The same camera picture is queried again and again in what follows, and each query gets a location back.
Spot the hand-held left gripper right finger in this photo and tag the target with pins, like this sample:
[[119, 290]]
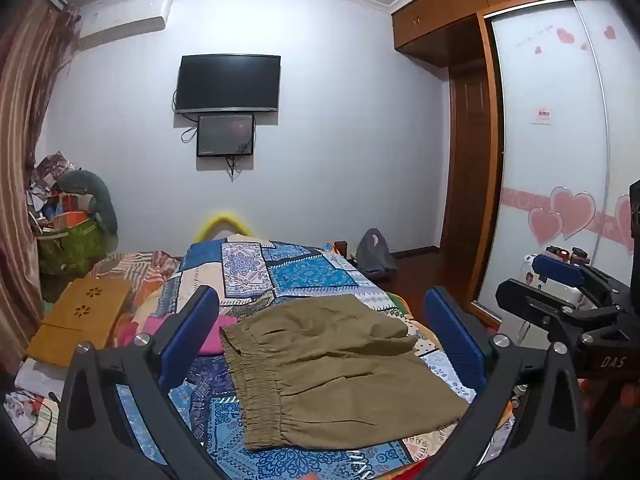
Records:
[[452, 330]]

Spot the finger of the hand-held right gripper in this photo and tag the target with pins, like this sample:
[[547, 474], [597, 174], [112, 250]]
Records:
[[540, 307], [555, 267]]

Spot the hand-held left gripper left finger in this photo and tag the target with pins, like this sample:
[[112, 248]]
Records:
[[192, 330]]

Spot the olive green pants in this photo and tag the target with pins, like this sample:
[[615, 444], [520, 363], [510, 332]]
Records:
[[340, 375]]

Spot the pink cloth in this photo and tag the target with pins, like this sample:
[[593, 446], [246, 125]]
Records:
[[215, 335]]

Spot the white plastic object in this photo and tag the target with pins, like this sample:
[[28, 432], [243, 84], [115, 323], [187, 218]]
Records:
[[530, 275]]

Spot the striped orange white cloth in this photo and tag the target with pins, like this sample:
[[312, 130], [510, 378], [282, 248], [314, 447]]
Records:
[[145, 270]]

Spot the grey backpack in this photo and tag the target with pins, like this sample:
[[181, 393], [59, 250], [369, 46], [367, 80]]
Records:
[[375, 255]]

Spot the wooden lap desk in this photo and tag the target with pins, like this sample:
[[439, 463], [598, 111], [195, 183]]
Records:
[[80, 320]]

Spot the yellow curved plastic object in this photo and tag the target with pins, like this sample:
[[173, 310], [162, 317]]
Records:
[[220, 220]]

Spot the patchwork printed blanket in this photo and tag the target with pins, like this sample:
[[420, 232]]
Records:
[[300, 270]]

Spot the brown wooden bedpost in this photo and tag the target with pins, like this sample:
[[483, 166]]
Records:
[[340, 247]]

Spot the brown wooden door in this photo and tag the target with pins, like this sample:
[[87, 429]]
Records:
[[465, 160]]

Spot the red label sticker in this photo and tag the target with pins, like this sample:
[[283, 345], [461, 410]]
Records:
[[542, 115]]

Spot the orange box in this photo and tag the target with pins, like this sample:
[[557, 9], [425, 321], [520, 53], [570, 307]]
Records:
[[72, 220]]

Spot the grey plush toy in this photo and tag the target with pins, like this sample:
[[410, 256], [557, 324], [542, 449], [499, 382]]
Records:
[[95, 190]]

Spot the white floral sheet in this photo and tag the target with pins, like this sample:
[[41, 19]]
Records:
[[35, 410]]

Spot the wooden wardrobe with white doors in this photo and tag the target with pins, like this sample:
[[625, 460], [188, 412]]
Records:
[[550, 70]]

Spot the pile of paper clutter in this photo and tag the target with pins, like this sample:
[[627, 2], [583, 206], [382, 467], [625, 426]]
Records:
[[47, 180]]

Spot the brown striped curtain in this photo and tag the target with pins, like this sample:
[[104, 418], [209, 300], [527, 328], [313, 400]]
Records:
[[22, 135]]

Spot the white air conditioner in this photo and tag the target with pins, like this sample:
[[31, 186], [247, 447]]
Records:
[[125, 20]]

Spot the small black wall monitor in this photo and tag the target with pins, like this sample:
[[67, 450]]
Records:
[[225, 135]]

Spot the black wall television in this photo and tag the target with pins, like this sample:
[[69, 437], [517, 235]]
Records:
[[227, 82]]

